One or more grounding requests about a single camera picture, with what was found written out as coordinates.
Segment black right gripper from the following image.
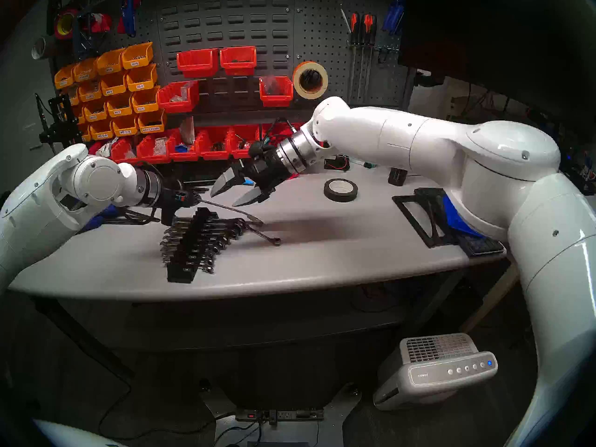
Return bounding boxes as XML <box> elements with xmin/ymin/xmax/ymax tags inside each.
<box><xmin>210</xmin><ymin>152</ymin><xmax>292</xmax><ymax>208</ymax></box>

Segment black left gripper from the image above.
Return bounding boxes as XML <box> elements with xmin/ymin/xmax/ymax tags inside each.
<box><xmin>156</xmin><ymin>178</ymin><xmax>203</xmax><ymax>227</ymax></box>

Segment large chrome combination wrench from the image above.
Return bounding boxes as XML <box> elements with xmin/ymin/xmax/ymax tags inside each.
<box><xmin>199</xmin><ymin>198</ymin><xmax>264</xmax><ymax>226</ymax></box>

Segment small chrome ratcheting wrench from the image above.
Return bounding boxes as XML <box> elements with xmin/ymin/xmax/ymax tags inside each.
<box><xmin>240</xmin><ymin>223</ymin><xmax>282</xmax><ymax>246</ymax></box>

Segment black wrench holder rack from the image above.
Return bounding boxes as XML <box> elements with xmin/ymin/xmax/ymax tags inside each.
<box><xmin>166</xmin><ymin>208</ymin><xmax>219</xmax><ymax>284</ymax></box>

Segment chrome ratcheting combination wrench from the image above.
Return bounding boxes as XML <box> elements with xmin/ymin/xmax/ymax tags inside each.
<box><xmin>165</xmin><ymin>214</ymin><xmax>246</xmax><ymax>233</ymax></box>
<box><xmin>164</xmin><ymin>227</ymin><xmax>236</xmax><ymax>244</ymax></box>
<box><xmin>162</xmin><ymin>234</ymin><xmax>231</xmax><ymax>250</ymax></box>
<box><xmin>162</xmin><ymin>253</ymin><xmax>218</xmax><ymax>266</ymax></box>
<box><xmin>167</xmin><ymin>219</ymin><xmax>243</xmax><ymax>239</ymax></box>
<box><xmin>161</xmin><ymin>240</ymin><xmax>226</xmax><ymax>255</ymax></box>
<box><xmin>161</xmin><ymin>247</ymin><xmax>222</xmax><ymax>260</ymax></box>
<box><xmin>163</xmin><ymin>259</ymin><xmax>216</xmax><ymax>273</ymax></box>

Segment blue bar clamp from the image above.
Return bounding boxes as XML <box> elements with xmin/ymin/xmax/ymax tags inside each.
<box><xmin>100</xmin><ymin>205</ymin><xmax>161</xmax><ymax>224</ymax></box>
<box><xmin>80</xmin><ymin>216</ymin><xmax>112</xmax><ymax>233</ymax></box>

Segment black tape roll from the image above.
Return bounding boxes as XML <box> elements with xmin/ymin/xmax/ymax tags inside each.
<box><xmin>324</xmin><ymin>178</ymin><xmax>359</xmax><ymax>203</ymax></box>

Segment cream masking tape roll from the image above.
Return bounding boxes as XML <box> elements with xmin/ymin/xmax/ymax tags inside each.
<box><xmin>292</xmin><ymin>61</ymin><xmax>329</xmax><ymax>100</ymax></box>

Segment black metal stand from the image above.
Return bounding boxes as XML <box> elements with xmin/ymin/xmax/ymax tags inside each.
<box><xmin>35</xmin><ymin>93</ymin><xmax>87</xmax><ymax>149</ymax></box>

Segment dark grey pegboard panel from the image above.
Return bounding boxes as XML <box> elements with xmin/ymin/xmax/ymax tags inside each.
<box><xmin>47</xmin><ymin>0</ymin><xmax>415</xmax><ymax>125</ymax></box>

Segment orange black screwdriver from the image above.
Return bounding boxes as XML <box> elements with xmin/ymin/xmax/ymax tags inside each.
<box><xmin>349</xmin><ymin>12</ymin><xmax>360</xmax><ymax>102</ymax></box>
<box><xmin>368</xmin><ymin>14</ymin><xmax>379</xmax><ymax>100</ymax></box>
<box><xmin>360</xmin><ymin>13</ymin><xmax>372</xmax><ymax>102</ymax></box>

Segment red hanging tool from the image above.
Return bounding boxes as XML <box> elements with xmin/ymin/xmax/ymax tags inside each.
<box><xmin>84</xmin><ymin>13</ymin><xmax>112</xmax><ymax>34</ymax></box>

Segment blue parts bin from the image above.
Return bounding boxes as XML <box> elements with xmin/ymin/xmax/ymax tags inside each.
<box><xmin>442</xmin><ymin>195</ymin><xmax>485</xmax><ymax>239</ymax></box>

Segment red yellow tape roll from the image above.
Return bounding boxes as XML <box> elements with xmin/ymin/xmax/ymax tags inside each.
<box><xmin>55</xmin><ymin>8</ymin><xmax>80</xmax><ymax>40</ymax></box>

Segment black power strip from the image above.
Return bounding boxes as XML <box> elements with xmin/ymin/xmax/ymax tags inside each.
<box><xmin>235</xmin><ymin>407</ymin><xmax>325</xmax><ymax>422</ymax></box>

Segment white air purifier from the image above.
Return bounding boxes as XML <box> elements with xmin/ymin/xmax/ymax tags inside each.
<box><xmin>372</xmin><ymin>333</ymin><xmax>499</xmax><ymax>411</ymax></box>

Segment black monitor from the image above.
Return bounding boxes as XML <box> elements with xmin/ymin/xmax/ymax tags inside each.
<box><xmin>398</xmin><ymin>0</ymin><xmax>596</xmax><ymax>135</ymax></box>

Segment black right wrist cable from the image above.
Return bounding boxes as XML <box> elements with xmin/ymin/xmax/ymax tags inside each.
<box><xmin>263</xmin><ymin>118</ymin><xmax>303</xmax><ymax>146</ymax></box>

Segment black frame stand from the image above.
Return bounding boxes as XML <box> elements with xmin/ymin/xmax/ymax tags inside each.
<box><xmin>393</xmin><ymin>188</ymin><xmax>466</xmax><ymax>249</ymax></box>

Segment blue red handled cutter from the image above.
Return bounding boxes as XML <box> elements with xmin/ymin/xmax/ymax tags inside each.
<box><xmin>116</xmin><ymin>0</ymin><xmax>142</xmax><ymax>37</ymax></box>

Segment blue handled pliers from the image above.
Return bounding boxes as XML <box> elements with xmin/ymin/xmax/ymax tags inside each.
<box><xmin>383</xmin><ymin>0</ymin><xmax>406</xmax><ymax>36</ymax></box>

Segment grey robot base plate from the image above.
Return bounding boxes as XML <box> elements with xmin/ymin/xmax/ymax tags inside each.
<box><xmin>199</xmin><ymin>381</ymin><xmax>363</xmax><ymax>447</ymax></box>

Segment black floor cable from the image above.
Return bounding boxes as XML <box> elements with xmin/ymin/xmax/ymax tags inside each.
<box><xmin>95</xmin><ymin>358</ymin><xmax>238</xmax><ymax>444</ymax></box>

